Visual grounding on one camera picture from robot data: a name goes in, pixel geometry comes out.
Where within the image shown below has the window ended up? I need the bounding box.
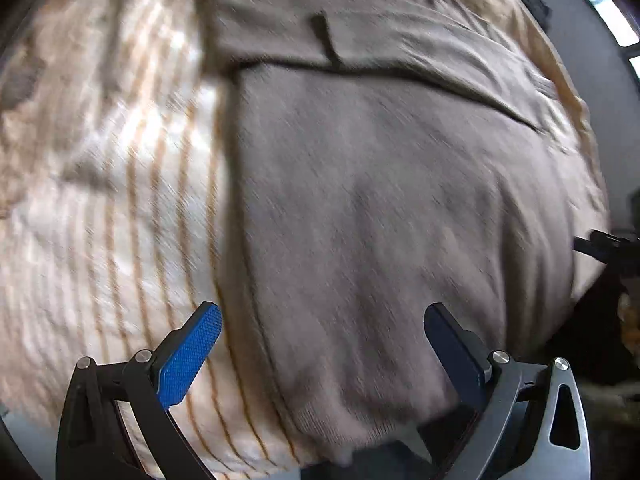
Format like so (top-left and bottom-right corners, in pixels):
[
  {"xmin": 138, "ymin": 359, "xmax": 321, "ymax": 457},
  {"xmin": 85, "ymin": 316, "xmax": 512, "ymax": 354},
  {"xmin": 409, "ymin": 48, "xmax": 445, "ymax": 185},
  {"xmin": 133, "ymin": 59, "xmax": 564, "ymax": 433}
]
[{"xmin": 586, "ymin": 0, "xmax": 639, "ymax": 79}]

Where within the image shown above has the cream striped blanket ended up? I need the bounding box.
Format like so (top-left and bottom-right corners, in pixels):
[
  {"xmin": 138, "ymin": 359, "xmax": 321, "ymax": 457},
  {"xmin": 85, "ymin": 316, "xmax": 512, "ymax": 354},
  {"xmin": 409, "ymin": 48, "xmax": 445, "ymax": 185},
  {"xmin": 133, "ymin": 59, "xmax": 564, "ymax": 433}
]
[{"xmin": 1, "ymin": 0, "xmax": 611, "ymax": 479}]

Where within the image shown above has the taupe knit garment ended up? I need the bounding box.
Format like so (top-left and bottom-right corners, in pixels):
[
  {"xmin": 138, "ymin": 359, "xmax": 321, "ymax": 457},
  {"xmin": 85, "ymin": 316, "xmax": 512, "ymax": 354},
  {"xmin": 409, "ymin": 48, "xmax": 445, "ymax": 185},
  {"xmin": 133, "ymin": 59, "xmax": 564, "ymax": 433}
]
[{"xmin": 209, "ymin": 0, "xmax": 574, "ymax": 464}]

